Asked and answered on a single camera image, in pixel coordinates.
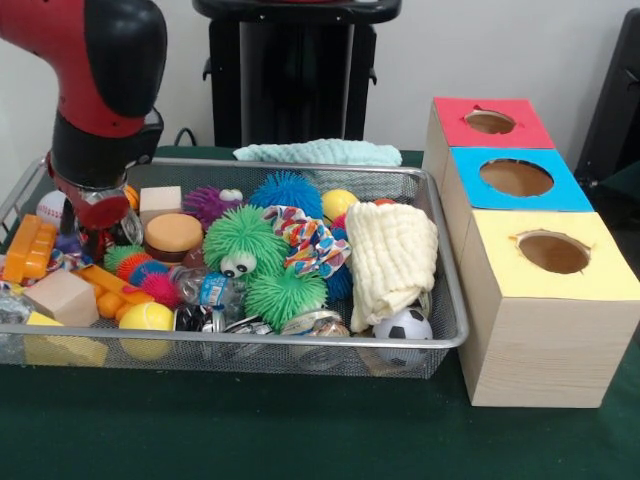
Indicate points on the yellow tennis ball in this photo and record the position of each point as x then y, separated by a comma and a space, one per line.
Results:
147, 318

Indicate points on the green spiky ball with face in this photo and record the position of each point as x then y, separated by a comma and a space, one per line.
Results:
243, 240

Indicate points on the black chair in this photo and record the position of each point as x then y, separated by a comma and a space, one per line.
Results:
618, 110

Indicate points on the small soccer ball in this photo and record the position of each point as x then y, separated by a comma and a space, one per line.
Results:
403, 325

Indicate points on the wooden box with three holes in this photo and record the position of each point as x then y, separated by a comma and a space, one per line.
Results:
545, 330

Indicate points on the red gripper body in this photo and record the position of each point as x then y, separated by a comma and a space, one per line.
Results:
100, 208

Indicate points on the plain wooden cube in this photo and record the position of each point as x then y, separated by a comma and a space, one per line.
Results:
62, 297

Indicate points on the clear mesh bin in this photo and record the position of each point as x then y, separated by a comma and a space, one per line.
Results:
250, 356

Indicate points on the cream waffle cloth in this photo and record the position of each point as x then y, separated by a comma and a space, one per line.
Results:
392, 260

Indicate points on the orange toy building block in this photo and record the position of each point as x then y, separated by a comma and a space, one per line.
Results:
28, 250

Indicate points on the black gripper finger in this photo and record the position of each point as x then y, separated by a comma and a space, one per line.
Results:
95, 245

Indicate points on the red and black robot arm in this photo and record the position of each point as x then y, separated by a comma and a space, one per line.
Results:
100, 80

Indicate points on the multicoloured patterned cloth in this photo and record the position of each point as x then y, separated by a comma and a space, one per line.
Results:
310, 240

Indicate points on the yellow toy cheese wedge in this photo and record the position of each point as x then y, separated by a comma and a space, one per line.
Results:
62, 348

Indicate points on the dark green tablecloth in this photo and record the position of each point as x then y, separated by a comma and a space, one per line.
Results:
300, 430

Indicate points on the mint green cloth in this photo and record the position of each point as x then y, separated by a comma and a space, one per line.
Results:
320, 151

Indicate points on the yellow-green ball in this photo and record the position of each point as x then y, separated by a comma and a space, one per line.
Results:
340, 203

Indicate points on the blue spiky ball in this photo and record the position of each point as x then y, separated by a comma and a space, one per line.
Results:
285, 190

